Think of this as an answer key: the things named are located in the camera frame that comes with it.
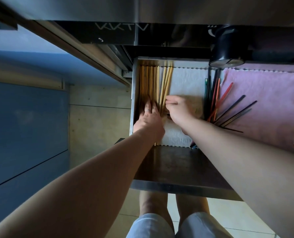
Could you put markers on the person's right hand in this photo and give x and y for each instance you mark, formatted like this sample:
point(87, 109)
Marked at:
point(183, 110)

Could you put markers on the person's left hand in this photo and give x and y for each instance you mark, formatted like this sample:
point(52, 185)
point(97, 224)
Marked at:
point(150, 122)

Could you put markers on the person's left fingers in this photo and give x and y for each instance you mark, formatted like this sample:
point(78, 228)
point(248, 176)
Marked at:
point(147, 106)

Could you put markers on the person's right fingers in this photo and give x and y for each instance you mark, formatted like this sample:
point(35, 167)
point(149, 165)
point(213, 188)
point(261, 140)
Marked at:
point(171, 102)

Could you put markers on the light bamboo chopstick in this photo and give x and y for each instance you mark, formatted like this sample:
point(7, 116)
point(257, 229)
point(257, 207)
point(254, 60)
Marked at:
point(165, 84)
point(169, 81)
point(162, 86)

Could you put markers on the row of wooden chopsticks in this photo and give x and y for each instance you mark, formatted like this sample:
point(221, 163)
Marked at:
point(148, 81)

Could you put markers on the person's right forearm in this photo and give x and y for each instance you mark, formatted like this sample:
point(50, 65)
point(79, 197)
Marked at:
point(248, 168)

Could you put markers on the person's left forearm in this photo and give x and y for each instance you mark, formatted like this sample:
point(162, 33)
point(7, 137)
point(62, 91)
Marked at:
point(82, 193)

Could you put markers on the tan cloth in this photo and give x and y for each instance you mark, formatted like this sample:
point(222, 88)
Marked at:
point(197, 106)

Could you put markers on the white textured cloth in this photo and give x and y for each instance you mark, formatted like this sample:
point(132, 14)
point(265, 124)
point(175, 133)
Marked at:
point(186, 81)

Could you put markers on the bunch of coloured chopsticks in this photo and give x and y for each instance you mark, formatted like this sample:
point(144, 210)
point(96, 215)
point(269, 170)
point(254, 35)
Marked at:
point(220, 101)

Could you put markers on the steel kitchen drawer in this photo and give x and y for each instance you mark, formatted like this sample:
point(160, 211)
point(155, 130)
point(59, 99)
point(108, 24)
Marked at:
point(181, 168)

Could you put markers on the black appliance panel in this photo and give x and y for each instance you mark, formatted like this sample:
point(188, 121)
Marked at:
point(137, 33)

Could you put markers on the black round container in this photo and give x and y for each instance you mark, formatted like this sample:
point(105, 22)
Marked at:
point(227, 47)

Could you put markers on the person's left leg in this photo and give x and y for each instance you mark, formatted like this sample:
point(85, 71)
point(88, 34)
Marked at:
point(153, 203)

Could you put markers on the person's leg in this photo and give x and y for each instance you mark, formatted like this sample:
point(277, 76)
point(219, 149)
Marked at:
point(191, 204)
point(153, 203)

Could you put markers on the pink textured cloth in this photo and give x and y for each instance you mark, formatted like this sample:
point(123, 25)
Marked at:
point(273, 106)

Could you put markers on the person's right leg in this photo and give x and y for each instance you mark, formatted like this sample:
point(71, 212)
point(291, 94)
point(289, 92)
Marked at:
point(191, 204)

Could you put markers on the blue cabinet door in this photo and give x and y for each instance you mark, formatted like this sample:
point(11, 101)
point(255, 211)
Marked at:
point(25, 131)

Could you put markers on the white shorts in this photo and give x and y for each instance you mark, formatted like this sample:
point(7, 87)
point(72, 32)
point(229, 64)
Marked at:
point(201, 226)

